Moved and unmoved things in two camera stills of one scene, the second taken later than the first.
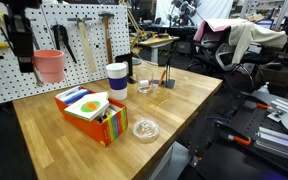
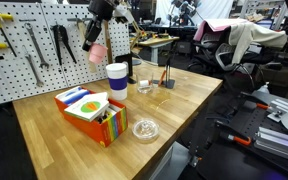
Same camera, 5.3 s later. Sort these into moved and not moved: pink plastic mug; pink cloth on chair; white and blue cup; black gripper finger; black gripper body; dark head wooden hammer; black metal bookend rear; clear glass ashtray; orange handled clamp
Moved: black gripper finger; black gripper body; pink plastic mug
Not moved: clear glass ashtray; dark head wooden hammer; pink cloth on chair; black metal bookend rear; white and blue cup; orange handled clamp
